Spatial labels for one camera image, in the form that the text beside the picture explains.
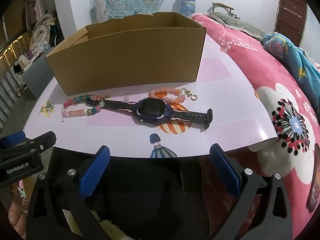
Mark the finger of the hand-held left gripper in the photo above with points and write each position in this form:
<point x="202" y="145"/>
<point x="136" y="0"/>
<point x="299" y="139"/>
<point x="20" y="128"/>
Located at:
<point x="11" y="140"/>
<point x="42" y="140"/>

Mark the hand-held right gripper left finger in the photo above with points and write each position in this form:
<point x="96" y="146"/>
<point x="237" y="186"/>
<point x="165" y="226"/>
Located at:
<point x="95" y="172"/>

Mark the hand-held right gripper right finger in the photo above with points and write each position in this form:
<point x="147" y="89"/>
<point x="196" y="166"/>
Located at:
<point x="225" y="170"/>

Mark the small metal keyring charm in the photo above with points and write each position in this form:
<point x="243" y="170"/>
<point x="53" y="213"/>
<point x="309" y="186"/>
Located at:
<point x="192" y="96"/>

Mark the purple black smartwatch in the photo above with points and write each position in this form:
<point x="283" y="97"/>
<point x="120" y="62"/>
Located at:
<point x="152" y="108"/>

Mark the brown cardboard box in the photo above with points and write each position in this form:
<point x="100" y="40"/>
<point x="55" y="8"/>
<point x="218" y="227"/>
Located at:
<point x="125" y="60"/>

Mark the person's left hand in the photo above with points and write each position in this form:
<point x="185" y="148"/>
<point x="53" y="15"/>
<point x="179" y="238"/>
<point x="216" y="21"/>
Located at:
<point x="15" y="212"/>

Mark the yellow-green fuzzy garment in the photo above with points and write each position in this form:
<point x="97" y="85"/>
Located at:
<point x="87" y="223"/>

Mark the metal railing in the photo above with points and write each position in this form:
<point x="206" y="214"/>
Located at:
<point x="10" y="62"/>

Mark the white bag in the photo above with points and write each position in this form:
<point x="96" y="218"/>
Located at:
<point x="23" y="60"/>

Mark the small silver pendant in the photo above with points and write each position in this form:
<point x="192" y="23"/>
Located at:
<point x="127" y="97"/>

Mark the pile of pale clothes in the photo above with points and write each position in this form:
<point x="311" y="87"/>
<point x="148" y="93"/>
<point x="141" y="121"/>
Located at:
<point x="43" y="30"/>

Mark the pink floral blanket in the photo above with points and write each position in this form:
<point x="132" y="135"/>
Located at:
<point x="250" y="62"/>

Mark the pink hanging clothes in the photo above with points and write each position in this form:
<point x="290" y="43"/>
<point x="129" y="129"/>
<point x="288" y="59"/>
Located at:
<point x="35" y="7"/>

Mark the blue patterned quilt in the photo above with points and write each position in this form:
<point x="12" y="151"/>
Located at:
<point x="292" y="55"/>

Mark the grey-green patterned blanket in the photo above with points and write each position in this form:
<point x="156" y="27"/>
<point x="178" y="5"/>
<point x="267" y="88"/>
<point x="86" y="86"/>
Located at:
<point x="237" y="23"/>

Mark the wooden chair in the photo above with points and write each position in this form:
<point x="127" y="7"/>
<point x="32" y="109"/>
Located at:
<point x="221" y="4"/>

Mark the brown wooden door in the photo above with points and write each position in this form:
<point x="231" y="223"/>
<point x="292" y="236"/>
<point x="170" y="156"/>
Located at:
<point x="290" y="17"/>

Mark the blue water jug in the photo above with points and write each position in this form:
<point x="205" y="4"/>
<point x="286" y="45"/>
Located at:
<point x="187" y="3"/>

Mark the pale hanging wall pocket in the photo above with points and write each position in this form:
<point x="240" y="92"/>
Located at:
<point x="101" y="10"/>

